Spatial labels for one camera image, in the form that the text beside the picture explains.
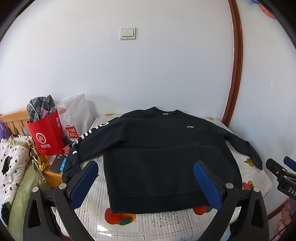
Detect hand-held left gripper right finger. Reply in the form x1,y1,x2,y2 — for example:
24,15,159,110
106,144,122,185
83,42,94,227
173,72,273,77
193,160,270,241

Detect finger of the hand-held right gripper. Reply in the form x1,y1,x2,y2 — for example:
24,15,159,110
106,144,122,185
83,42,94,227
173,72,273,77
265,158,288,178
284,156,296,173

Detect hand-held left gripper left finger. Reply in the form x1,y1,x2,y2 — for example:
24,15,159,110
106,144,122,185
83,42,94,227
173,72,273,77
23,160,99,241

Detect black sweatshirt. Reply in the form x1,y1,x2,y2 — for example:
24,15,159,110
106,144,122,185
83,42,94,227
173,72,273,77
62,106,263,214

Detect person's right hand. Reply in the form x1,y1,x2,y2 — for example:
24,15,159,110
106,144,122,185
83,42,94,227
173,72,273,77
276,198,295,233

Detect wooden nightstand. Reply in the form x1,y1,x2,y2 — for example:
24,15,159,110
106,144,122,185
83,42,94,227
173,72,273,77
44,155,70,189

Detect dark smartphone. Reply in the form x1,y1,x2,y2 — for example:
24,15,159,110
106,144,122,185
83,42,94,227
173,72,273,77
50,153,67,173

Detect green bed sheet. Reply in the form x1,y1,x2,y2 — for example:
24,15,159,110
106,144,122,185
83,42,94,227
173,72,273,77
8,162,53,234

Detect red paper bag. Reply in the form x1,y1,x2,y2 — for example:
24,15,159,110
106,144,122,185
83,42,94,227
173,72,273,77
26,109,66,156

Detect fruit print tablecloth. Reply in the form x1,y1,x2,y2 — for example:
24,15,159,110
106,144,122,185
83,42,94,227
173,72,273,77
52,113,273,241

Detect white plastic bag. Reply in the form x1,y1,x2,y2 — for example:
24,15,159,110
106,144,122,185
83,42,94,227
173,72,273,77
57,93,93,139

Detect white floral quilt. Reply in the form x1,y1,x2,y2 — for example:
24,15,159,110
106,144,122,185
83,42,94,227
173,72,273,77
0,134,35,223

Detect grey checked cloth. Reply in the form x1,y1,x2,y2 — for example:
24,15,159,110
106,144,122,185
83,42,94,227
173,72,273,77
26,94,58,123

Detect wooden headboard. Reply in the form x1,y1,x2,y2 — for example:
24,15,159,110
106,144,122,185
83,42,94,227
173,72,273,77
0,108,31,139

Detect purple cloth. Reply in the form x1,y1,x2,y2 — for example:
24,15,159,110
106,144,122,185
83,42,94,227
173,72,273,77
0,122,9,138

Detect black cable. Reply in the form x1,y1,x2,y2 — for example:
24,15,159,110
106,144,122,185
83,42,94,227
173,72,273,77
272,221,290,241

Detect brown wooden door frame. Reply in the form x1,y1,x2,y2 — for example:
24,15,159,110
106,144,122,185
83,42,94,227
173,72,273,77
221,0,243,127

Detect white light switch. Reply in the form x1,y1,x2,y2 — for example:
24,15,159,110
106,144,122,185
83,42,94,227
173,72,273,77
120,27,137,40

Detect colourful wall stickers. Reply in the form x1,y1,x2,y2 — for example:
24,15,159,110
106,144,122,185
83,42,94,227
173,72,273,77
245,0,276,19

